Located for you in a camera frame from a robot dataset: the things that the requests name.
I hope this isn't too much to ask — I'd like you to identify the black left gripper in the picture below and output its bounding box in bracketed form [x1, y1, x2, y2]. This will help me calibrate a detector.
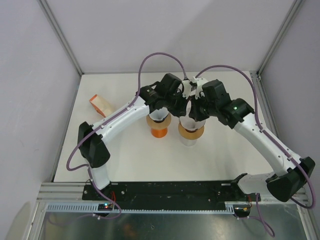
[163, 89, 190, 118]

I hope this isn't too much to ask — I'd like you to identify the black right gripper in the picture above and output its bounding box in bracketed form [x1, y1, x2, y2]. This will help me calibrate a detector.
[189, 92, 219, 122]

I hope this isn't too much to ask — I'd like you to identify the white paper coffee filter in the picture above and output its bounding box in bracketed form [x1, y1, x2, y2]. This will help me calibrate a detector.
[148, 107, 169, 123]

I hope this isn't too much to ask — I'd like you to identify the wooden dripper ring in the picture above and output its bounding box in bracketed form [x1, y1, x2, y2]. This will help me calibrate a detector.
[145, 112, 172, 131]
[177, 122, 205, 141]

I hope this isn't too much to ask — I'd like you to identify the clear glass carafe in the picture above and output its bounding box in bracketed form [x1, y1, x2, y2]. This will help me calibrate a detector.
[180, 136, 197, 147]

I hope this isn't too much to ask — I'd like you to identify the orange glass flask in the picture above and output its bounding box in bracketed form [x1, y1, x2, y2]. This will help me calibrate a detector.
[150, 127, 168, 138]

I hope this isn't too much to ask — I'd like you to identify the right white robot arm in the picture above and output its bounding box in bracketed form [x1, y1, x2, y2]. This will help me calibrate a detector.
[189, 77, 315, 202]

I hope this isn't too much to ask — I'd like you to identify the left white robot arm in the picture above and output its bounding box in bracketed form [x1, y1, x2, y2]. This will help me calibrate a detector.
[77, 73, 192, 200]

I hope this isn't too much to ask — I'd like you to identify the orange coffee filter box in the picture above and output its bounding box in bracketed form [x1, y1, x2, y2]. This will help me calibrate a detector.
[89, 94, 114, 118]

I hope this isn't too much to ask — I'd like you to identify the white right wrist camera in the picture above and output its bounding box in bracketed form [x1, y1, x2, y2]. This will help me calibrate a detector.
[189, 77, 208, 99]

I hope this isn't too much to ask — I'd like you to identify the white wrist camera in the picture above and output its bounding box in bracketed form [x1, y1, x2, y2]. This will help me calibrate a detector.
[189, 77, 208, 99]
[181, 79, 193, 99]

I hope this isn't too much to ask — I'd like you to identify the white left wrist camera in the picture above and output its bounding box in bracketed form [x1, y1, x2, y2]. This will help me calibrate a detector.
[181, 79, 193, 99]

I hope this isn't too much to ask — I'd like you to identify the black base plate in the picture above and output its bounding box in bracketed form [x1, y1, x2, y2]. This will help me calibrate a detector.
[82, 180, 257, 211]

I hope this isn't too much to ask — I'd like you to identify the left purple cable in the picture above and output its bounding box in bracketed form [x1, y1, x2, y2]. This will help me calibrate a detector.
[66, 52, 188, 221]

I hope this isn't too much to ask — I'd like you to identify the white slotted cable duct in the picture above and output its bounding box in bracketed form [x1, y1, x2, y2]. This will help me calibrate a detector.
[43, 201, 116, 213]

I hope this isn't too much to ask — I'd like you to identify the aluminium frame rail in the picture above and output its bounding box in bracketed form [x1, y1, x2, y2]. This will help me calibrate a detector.
[37, 182, 85, 202]

